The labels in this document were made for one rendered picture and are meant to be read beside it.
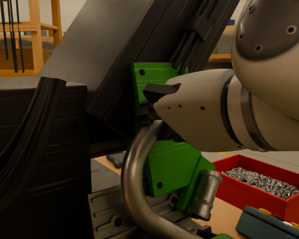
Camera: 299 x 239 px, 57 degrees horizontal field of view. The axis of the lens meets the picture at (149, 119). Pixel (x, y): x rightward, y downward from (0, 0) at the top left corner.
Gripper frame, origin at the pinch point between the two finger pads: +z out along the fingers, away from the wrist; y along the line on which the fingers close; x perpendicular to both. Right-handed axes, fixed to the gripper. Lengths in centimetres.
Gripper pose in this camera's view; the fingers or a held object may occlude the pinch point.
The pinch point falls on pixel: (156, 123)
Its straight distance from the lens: 40.2
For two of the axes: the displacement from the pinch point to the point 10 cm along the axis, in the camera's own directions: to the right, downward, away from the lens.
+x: -4.5, 7.9, -4.2
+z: -5.8, 1.0, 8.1
